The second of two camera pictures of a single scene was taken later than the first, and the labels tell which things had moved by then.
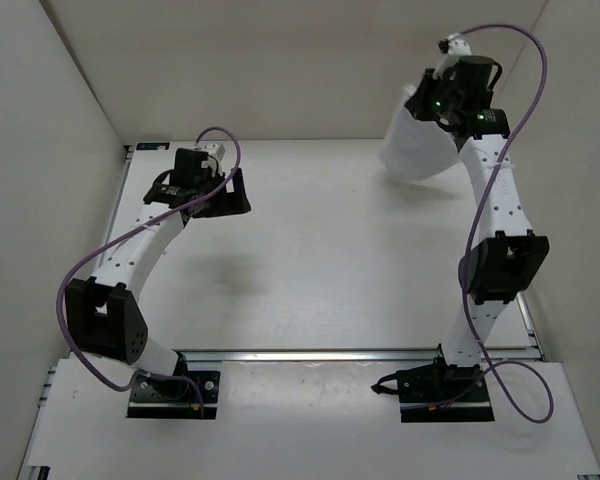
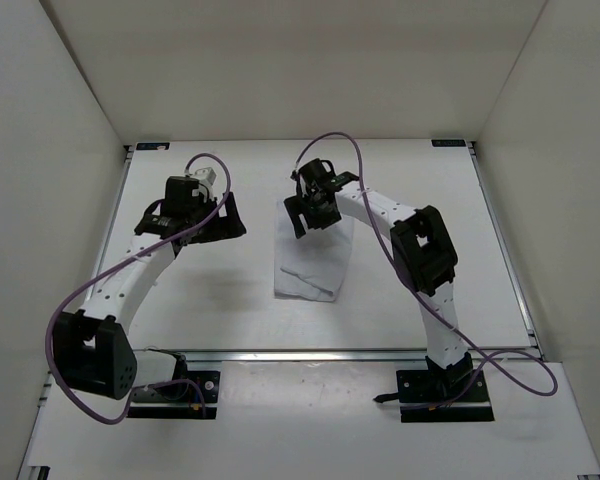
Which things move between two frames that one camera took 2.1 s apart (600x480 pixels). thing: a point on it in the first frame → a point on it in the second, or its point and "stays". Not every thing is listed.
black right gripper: [430, 82] → [293, 207]
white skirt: [415, 149] → [310, 266]
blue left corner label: [152, 145] stays
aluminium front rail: [351, 356] stays
